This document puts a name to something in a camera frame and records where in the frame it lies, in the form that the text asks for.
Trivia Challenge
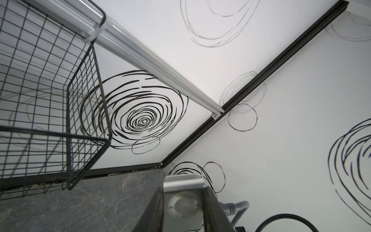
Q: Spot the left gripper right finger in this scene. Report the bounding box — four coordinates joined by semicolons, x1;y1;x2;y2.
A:
203;187;235;232

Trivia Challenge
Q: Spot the aluminium wall rail back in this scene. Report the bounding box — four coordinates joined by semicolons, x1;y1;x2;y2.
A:
29;1;224;116

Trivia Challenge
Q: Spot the black wire basket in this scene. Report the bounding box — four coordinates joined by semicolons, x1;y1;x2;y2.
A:
1;1;112;201

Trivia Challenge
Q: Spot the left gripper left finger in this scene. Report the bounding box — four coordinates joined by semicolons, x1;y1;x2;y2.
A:
133;186;164;232

